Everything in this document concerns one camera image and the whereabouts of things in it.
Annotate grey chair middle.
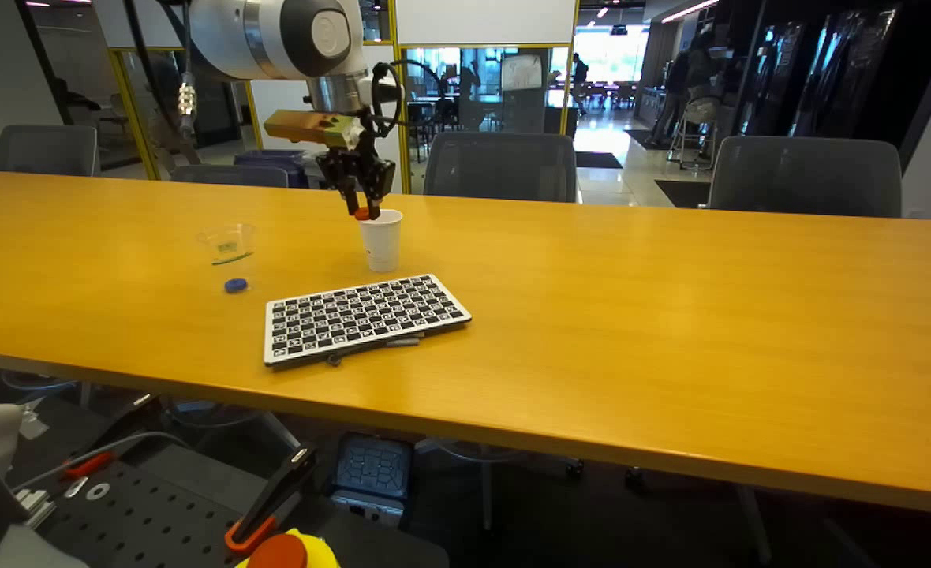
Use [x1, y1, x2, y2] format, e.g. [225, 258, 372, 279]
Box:
[424, 129, 579, 203]

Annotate blue disc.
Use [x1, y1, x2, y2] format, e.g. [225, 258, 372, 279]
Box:
[225, 279, 250, 293]

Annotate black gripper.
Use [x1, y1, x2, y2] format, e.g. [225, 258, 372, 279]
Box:
[320, 150, 394, 220]

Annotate checkered marker calibration board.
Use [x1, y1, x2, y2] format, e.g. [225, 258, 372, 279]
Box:
[261, 274, 470, 365]

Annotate grey chair left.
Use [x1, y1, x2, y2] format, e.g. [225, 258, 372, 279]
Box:
[0, 127, 100, 177]

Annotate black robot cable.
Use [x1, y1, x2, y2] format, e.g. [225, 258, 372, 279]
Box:
[367, 56, 450, 140]

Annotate left orange black clamp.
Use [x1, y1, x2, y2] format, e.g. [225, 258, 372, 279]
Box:
[225, 448, 311, 558]

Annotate grey chair right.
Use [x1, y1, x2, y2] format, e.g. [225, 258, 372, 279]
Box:
[708, 137, 902, 219]

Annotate yellow emergency stop button box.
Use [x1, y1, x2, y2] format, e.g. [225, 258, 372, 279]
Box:
[237, 531, 342, 568]

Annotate white paper cup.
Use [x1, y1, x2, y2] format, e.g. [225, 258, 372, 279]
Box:
[360, 209, 405, 272]

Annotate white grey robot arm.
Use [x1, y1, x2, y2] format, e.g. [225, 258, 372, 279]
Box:
[180, 0, 394, 220]

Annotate grey chair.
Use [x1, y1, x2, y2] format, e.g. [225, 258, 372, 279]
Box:
[0, 127, 100, 177]
[424, 129, 579, 203]
[708, 137, 902, 219]

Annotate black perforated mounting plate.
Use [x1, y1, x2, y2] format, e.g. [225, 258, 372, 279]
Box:
[41, 444, 269, 568]

